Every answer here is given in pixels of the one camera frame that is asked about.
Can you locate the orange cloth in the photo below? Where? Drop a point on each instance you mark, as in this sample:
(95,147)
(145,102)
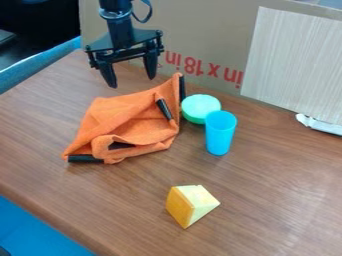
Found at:
(129,123)

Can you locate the green round toy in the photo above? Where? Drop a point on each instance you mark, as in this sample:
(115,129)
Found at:
(198,107)

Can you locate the cardboard box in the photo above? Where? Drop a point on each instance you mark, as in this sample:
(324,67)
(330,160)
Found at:
(200,40)

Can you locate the yellow toy cheese wedge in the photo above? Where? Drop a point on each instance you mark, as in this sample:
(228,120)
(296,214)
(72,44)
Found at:
(191,205)

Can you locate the wooden board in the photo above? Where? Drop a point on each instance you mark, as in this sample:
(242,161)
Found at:
(296,63)

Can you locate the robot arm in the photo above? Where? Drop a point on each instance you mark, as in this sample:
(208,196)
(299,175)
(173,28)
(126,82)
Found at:
(119,20)

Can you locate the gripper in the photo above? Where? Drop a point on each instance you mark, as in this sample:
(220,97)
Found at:
(129,43)

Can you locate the blue cup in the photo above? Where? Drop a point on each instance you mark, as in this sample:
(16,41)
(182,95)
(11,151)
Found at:
(219,132)

